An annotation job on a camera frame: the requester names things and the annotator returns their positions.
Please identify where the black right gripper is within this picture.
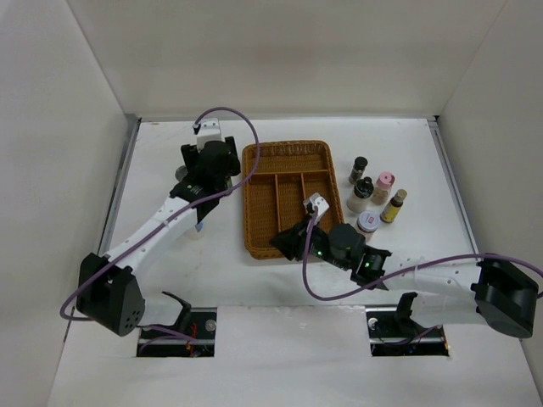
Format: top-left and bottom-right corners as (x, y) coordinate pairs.
(269, 213), (352, 270)

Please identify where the black-top salt grinder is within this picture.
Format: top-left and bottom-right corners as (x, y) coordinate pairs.
(175, 165), (188, 181)
(346, 176), (374, 214)

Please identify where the small dark pepper bottle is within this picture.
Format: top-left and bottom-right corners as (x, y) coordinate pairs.
(349, 156), (368, 185)

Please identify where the yellow-label brown sauce bottle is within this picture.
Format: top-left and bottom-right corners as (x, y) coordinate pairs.
(380, 189), (407, 224)

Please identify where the pink-lid spice jar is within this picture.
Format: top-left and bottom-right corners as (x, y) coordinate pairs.
(371, 171), (395, 205)

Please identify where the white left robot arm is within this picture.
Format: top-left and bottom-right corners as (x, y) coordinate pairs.
(76, 137), (241, 338)

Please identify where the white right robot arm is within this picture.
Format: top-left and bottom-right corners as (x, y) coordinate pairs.
(270, 215), (542, 339)

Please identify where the brown wicker divided tray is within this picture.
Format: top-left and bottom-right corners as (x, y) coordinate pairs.
(243, 140), (344, 260)

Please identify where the short white-lid jar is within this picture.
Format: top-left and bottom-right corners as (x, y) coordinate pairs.
(355, 210), (380, 238)

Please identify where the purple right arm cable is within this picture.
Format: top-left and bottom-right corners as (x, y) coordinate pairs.
(301, 210), (543, 303)

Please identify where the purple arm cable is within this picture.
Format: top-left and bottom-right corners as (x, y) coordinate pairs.
(301, 210), (543, 303)
(59, 106), (260, 355)

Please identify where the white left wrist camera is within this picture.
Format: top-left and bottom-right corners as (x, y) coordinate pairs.
(193, 118), (223, 151)

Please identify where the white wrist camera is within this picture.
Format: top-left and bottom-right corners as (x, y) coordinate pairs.
(193, 118), (223, 151)
(303, 192), (329, 223)

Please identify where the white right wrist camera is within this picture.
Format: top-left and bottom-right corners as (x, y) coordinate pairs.
(303, 192), (329, 223)

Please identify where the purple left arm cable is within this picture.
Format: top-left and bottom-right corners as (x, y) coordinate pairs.
(59, 106), (260, 355)

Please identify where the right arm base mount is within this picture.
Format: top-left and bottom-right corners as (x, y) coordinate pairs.
(366, 293), (449, 357)

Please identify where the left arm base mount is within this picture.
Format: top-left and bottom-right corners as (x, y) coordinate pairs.
(136, 292), (218, 358)

